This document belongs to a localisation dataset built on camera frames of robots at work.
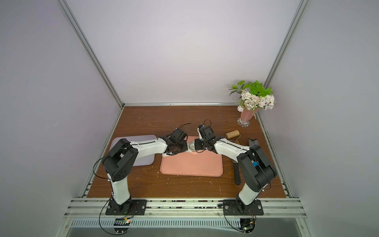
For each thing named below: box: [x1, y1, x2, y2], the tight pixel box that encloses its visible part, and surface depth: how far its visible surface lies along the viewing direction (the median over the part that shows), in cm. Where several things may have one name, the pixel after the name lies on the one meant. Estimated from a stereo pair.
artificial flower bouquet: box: [227, 79, 276, 113], surface depth 86 cm
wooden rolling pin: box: [224, 129, 241, 145], surface depth 102 cm
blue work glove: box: [248, 138, 260, 147], surface depth 97 cm
